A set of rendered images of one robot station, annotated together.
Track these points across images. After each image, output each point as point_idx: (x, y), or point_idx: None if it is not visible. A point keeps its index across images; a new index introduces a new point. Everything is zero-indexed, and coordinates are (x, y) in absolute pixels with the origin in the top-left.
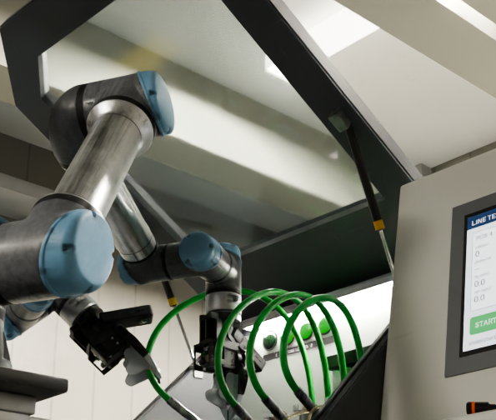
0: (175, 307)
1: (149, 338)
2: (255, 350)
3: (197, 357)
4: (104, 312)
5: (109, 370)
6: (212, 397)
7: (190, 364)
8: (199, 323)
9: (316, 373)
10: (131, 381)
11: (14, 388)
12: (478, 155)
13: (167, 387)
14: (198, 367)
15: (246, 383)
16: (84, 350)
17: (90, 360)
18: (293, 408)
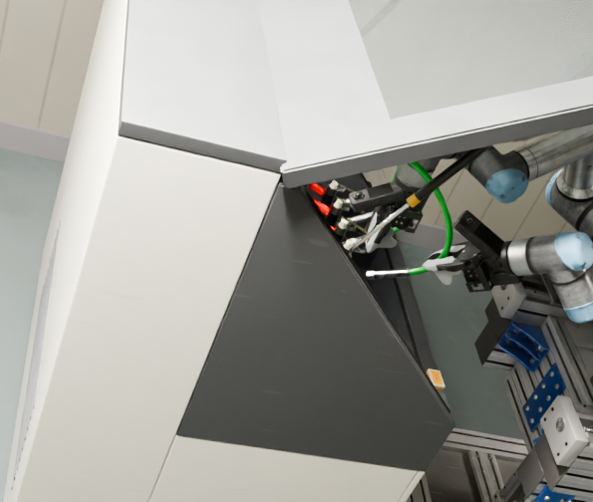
0: (444, 197)
1: (452, 236)
2: (367, 188)
3: (338, 246)
4: (503, 241)
5: (467, 285)
6: (389, 243)
7: (345, 257)
8: (429, 195)
9: None
10: (445, 280)
11: None
12: None
13: (371, 289)
14: (410, 228)
15: (372, 216)
16: (499, 283)
17: (488, 289)
18: (349, 208)
